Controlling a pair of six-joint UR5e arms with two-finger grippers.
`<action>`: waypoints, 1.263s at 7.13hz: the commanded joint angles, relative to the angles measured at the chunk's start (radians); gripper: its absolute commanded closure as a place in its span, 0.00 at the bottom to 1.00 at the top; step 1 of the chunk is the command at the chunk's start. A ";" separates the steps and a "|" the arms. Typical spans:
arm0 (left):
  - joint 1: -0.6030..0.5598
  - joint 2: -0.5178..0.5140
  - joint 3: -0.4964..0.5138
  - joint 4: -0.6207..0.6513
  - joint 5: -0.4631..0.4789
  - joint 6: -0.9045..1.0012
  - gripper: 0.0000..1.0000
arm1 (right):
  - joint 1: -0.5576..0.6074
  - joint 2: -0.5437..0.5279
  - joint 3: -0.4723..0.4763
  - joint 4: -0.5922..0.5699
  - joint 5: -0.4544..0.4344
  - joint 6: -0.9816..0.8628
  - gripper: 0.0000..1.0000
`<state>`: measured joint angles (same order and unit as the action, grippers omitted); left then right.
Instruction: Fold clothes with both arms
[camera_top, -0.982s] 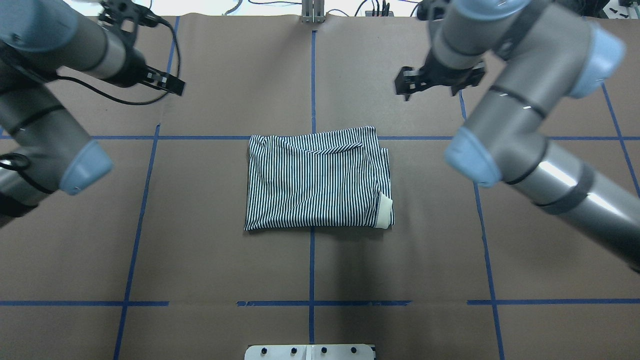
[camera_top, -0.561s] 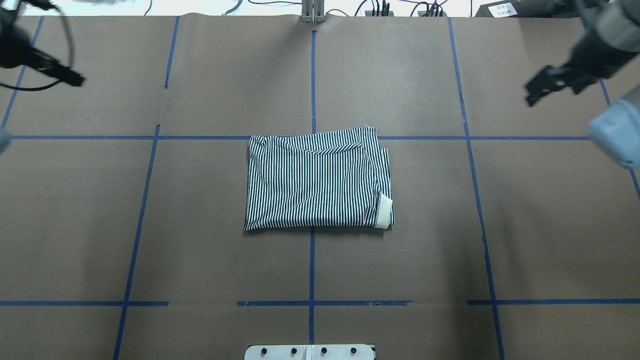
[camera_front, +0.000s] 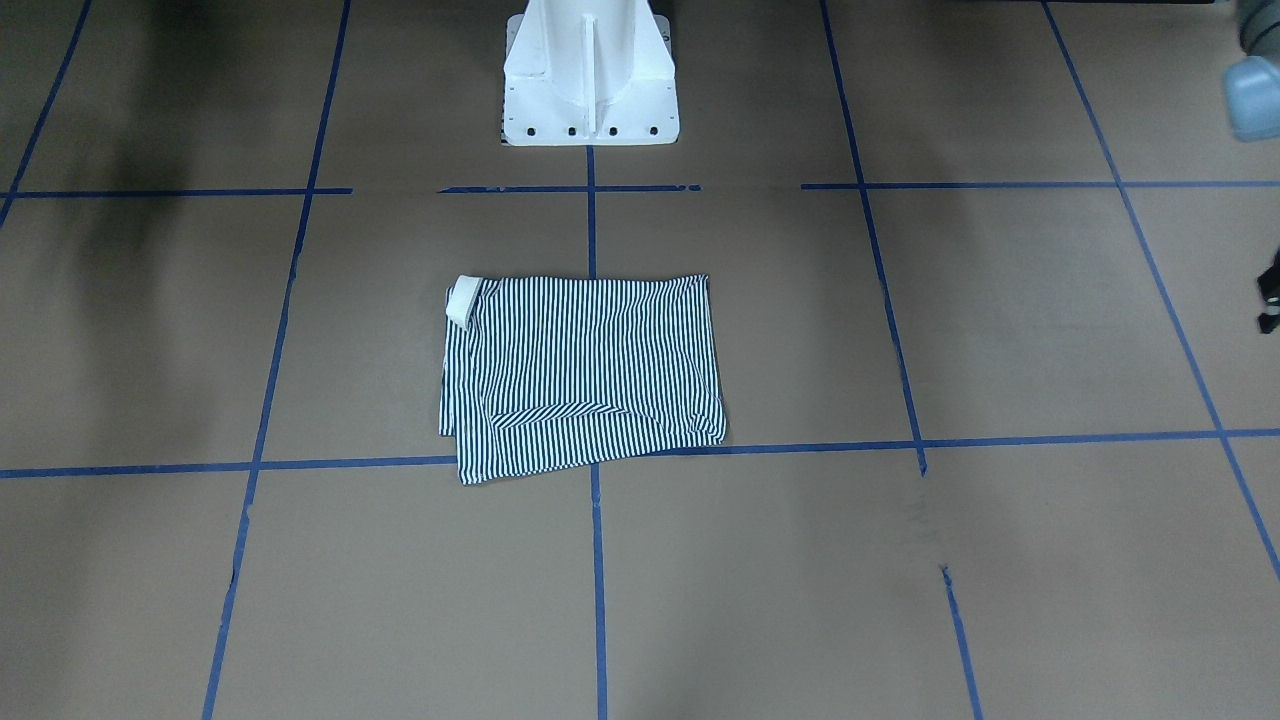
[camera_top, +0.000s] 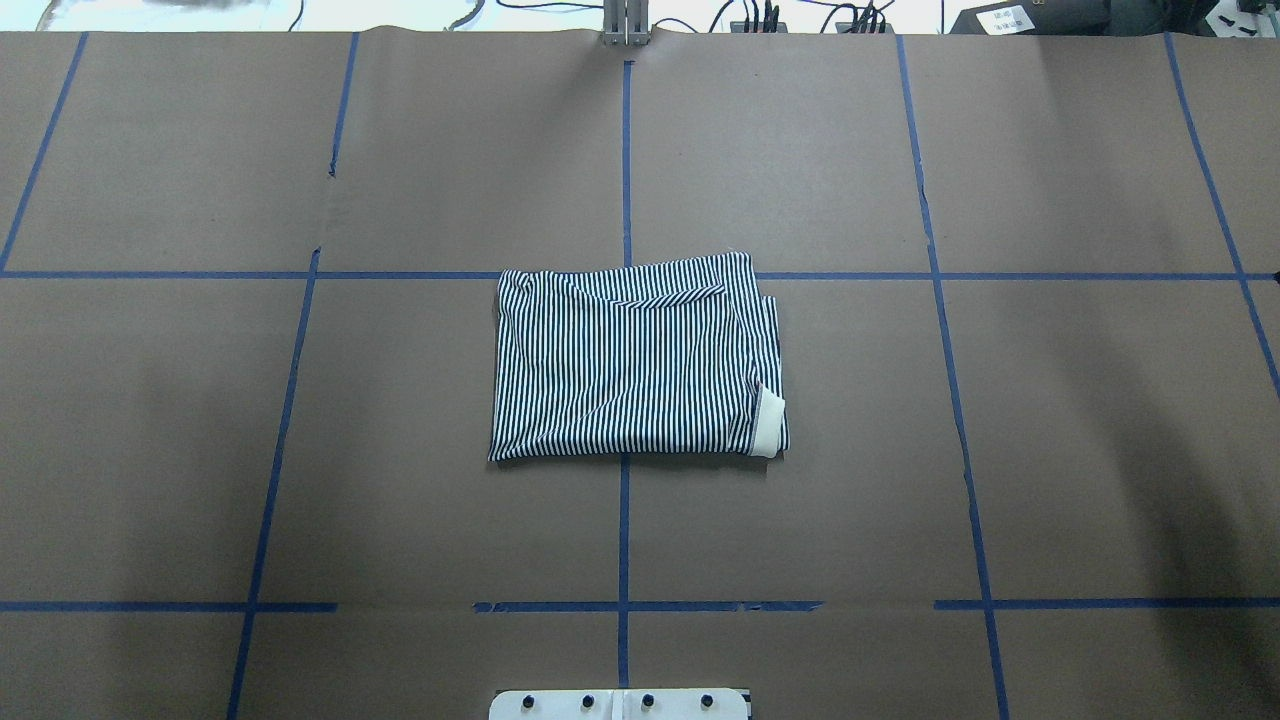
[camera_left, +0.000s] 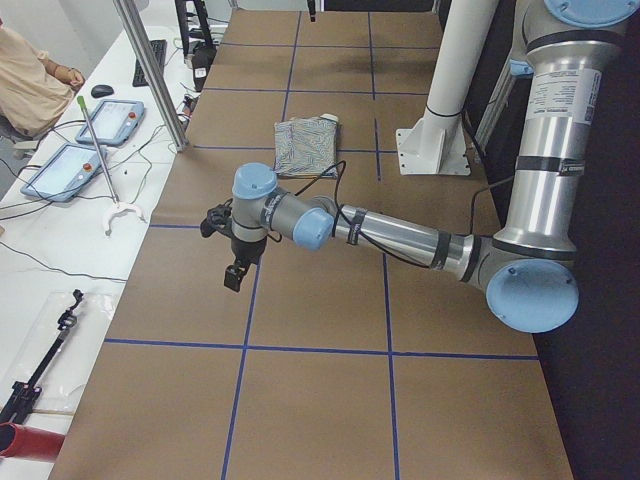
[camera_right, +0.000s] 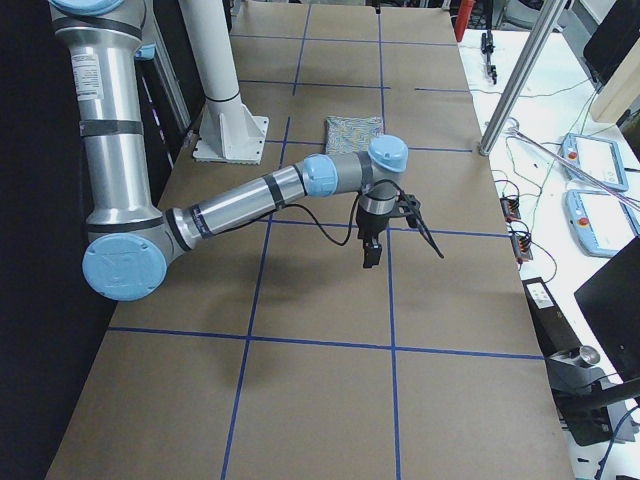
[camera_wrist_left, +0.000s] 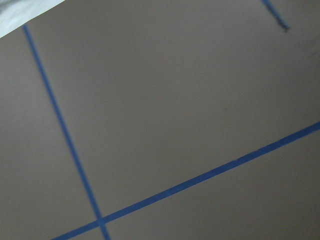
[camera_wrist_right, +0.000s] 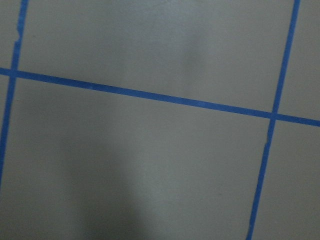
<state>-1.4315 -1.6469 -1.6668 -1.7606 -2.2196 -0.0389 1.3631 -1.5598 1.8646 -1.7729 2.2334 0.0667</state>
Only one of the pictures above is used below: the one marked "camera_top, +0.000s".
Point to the navy white striped polo shirt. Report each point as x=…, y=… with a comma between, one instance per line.
x=669, y=358

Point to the brown table mat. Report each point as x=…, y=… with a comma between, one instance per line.
x=1029, y=332

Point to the black box with label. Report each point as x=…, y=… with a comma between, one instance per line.
x=1052, y=18

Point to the aluminium frame post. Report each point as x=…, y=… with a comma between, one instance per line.
x=626, y=23

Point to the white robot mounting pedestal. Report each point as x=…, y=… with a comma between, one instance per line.
x=622, y=703

